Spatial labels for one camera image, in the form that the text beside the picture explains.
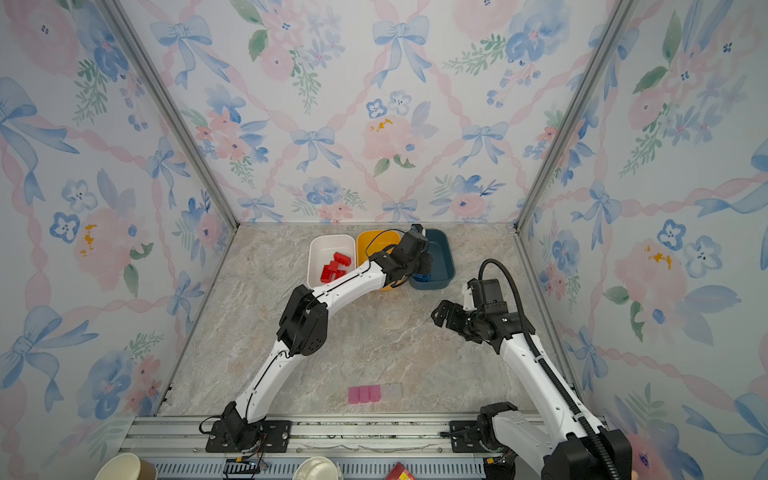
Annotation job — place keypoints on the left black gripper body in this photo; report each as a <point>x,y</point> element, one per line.
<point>424,266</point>

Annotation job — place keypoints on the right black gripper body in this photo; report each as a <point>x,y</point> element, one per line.
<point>472,329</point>

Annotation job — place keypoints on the dark teal plastic container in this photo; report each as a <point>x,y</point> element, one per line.
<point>443,268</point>

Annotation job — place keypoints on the red long lego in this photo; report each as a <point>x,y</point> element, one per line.
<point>342,259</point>
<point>327,274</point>

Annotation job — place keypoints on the white plastic container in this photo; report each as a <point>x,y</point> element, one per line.
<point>321,251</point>

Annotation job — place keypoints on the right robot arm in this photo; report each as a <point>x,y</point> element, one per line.
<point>570,442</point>

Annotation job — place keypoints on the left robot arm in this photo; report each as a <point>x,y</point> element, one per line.
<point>303,329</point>

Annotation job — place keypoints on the yellow plastic container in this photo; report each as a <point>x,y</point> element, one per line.
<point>372,241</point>

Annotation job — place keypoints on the pink translucent block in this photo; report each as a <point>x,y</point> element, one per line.
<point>374,393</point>

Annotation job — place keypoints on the red box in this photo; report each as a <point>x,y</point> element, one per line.
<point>399,472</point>

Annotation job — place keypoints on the white bowl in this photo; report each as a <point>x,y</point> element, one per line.
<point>318,468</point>

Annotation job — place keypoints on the paper cup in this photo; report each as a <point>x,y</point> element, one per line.
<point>127,466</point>

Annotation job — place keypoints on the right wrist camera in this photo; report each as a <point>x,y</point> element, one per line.
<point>485,296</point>

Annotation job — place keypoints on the aluminium rail base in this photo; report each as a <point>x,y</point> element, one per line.
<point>366,446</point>

